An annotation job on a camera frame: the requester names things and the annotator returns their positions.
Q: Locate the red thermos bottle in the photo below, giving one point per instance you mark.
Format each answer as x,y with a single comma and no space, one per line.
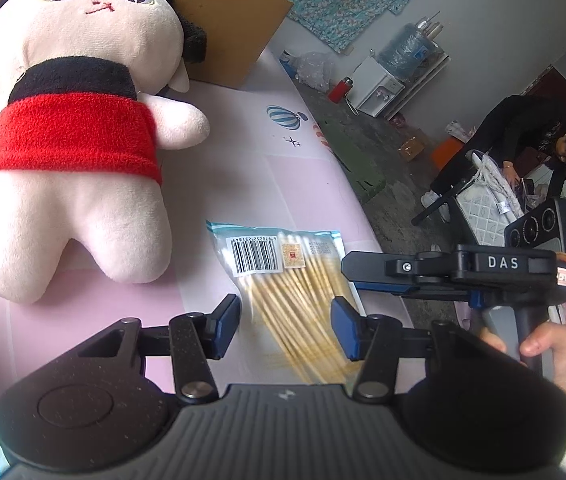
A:
340,90

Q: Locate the cotton swabs plastic bag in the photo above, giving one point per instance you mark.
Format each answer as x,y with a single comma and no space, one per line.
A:
287,281

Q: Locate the blue water jug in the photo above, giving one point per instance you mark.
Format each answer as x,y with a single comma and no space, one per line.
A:
403,54

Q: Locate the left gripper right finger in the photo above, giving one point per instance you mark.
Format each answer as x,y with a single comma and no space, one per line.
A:
379,342

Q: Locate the white water dispenser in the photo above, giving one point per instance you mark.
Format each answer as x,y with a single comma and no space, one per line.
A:
373,88

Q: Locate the clear plastic bag on floor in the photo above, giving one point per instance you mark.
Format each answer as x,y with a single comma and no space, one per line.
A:
314,69

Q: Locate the plush doll red shirt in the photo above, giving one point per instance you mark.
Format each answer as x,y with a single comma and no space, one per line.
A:
83,115

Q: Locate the person in black clothes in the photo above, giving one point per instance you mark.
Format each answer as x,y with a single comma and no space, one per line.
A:
515,124

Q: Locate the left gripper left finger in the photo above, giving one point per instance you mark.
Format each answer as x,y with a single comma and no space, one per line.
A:
191,340

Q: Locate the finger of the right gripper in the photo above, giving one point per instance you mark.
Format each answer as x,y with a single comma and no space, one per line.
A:
378,272

